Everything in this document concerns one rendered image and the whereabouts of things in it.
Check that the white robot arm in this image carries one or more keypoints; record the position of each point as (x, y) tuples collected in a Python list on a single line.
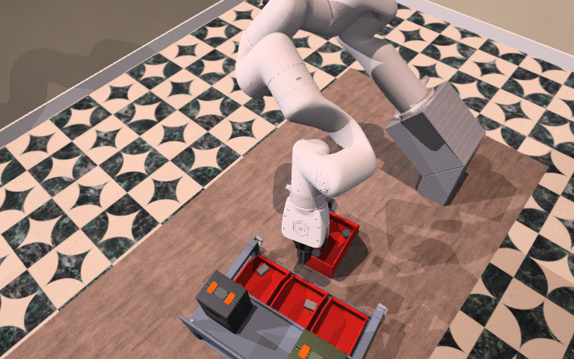
[(274, 65)]

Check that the red bin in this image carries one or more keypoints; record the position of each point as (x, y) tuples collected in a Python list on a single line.
[(264, 288), (292, 297), (339, 324), (337, 246)]

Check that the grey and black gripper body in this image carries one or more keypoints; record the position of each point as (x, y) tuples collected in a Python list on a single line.
[(307, 226)]

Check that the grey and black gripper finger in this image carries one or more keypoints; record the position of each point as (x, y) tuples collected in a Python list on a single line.
[(300, 247), (307, 252)]

